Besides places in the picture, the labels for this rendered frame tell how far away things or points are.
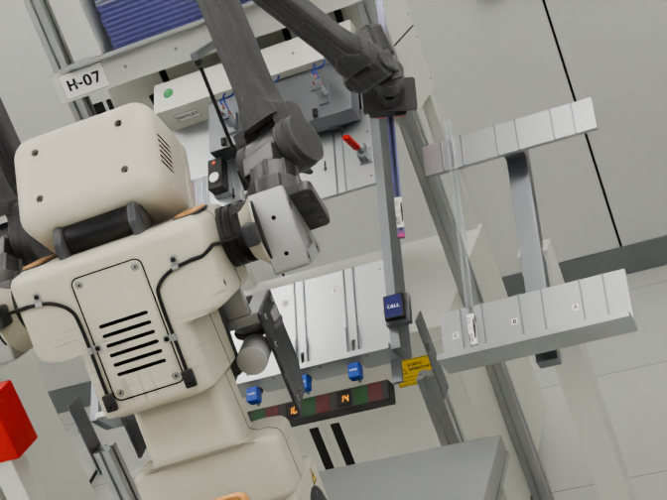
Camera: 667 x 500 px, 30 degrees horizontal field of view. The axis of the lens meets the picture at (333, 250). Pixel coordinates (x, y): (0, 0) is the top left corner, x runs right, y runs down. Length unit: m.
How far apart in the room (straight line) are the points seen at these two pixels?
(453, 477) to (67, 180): 0.84
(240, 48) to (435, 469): 0.80
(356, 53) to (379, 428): 1.00
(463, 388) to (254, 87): 1.16
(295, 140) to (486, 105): 2.54
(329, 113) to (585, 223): 1.85
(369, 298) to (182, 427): 0.81
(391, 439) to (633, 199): 1.72
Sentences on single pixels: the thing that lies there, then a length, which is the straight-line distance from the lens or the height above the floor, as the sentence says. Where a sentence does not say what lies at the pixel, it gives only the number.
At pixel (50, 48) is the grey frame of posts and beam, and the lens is 2.99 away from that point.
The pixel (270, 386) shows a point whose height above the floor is 0.69.
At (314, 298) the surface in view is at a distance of 2.51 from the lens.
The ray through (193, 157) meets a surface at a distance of 2.83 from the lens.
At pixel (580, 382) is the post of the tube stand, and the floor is 0.53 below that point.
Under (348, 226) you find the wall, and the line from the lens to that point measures 4.45.
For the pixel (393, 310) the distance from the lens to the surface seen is 2.37.
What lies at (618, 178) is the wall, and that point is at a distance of 4.27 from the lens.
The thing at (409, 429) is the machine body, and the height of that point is 0.40.
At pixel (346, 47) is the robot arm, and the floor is 1.30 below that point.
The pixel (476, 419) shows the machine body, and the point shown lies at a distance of 2.78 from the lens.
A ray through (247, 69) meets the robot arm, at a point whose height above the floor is 1.36.
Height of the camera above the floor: 1.56
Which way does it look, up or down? 16 degrees down
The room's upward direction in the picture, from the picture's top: 21 degrees counter-clockwise
